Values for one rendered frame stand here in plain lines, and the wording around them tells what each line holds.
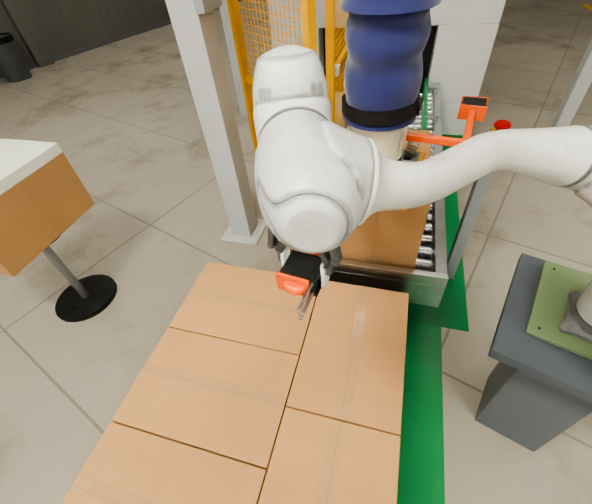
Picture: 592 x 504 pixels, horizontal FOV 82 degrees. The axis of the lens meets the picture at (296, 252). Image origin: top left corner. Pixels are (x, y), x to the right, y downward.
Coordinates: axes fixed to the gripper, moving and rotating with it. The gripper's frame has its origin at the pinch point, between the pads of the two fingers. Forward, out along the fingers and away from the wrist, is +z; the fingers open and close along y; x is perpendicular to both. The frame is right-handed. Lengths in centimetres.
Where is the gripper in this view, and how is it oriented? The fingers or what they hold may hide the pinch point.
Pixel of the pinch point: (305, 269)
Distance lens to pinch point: 71.8
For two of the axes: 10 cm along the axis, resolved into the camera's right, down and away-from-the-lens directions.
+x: -4.2, 6.7, -6.1
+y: -9.0, -2.5, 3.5
